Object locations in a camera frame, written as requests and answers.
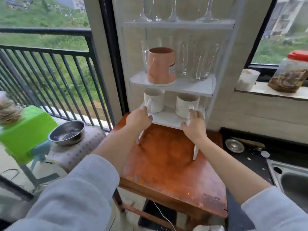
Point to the person's right hand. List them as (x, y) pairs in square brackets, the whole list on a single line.
[(197, 128)]

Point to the person's left hand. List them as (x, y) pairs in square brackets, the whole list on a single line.
[(137, 121)]

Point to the person's right thumb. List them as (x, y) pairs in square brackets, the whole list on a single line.
[(185, 127)]

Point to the person's left fingers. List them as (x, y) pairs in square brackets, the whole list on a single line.
[(143, 110)]

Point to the white three-tier shelf rack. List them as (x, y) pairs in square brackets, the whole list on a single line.
[(168, 119)]

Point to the person's right forearm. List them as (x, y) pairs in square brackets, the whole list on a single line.
[(240, 180)]

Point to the person's left forearm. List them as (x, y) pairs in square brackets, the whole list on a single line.
[(79, 185)]

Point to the plain white ceramic mug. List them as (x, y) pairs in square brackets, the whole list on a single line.
[(156, 99)]

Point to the white mug with red marks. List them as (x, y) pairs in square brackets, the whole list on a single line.
[(184, 105)]

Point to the worn orange wooden table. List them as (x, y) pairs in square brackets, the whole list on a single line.
[(166, 165)]

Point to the pink plastic cup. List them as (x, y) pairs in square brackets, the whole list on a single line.
[(160, 66)]

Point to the round metal sink strainer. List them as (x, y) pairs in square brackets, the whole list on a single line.
[(234, 145)]

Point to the patterned cloth-covered stool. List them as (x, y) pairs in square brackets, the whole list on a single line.
[(79, 151)]

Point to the white plastic container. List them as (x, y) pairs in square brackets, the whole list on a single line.
[(247, 80)]

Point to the stainless steel bowl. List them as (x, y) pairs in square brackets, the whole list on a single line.
[(67, 134)]

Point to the small white round cap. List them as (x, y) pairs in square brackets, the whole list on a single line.
[(265, 154)]

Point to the black metal balcony railing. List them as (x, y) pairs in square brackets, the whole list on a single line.
[(60, 76)]

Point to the clear stemmed wine glass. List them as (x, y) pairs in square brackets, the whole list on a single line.
[(207, 19), (174, 18), (157, 18), (144, 18)]

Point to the black box under table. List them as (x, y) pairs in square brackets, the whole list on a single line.
[(154, 218)]

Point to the white cloth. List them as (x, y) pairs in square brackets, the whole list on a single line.
[(207, 228)]

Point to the light blue plastic stool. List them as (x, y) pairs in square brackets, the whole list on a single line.
[(41, 151)]

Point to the plastic jar with red lid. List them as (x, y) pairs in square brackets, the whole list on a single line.
[(290, 74)]

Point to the stainless steel sink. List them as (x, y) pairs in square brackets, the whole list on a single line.
[(293, 180)]

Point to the green plastic stool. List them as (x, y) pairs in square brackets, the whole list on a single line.
[(24, 132)]

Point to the brown woven stack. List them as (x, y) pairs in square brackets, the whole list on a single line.
[(8, 113)]

